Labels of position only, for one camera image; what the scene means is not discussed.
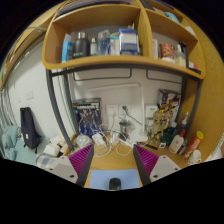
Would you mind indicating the wooden shelf unit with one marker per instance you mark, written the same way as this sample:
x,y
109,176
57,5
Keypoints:
x,y
100,61

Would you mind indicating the white power adapter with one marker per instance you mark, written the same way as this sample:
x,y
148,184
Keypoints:
x,y
98,139

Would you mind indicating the black bag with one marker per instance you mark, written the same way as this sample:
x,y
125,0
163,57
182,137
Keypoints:
x,y
29,128

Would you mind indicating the red yellow chip canister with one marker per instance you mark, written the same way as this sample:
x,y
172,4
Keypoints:
x,y
193,144

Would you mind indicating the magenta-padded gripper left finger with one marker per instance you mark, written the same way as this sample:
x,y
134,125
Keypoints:
x,y
60,166

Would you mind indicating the brown tree figurine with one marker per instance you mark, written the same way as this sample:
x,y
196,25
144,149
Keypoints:
x,y
157,128

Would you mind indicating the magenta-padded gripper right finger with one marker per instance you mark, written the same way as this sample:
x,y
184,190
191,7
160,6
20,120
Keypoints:
x,y
165,165

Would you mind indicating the blue robot model box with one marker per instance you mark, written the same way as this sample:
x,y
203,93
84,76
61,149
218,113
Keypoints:
x,y
87,115

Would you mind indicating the black computer mouse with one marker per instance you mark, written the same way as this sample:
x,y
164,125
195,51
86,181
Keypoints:
x,y
115,184

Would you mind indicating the white red-capped lotion bottle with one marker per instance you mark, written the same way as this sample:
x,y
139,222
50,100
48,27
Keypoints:
x,y
176,143

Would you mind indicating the dark green container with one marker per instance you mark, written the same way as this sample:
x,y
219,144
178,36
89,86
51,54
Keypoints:
x,y
166,139

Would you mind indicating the small white cube clock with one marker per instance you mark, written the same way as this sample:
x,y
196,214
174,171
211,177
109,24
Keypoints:
x,y
162,145

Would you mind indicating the teal blanket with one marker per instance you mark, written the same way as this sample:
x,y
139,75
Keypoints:
x,y
10,143

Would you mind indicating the printed figure box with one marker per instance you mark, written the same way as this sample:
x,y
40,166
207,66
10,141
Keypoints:
x,y
170,101

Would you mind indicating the blue pump spray bottle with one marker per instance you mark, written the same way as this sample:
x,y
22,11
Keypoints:
x,y
182,123

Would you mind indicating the metal cup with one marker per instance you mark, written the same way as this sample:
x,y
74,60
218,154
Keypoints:
x,y
125,127

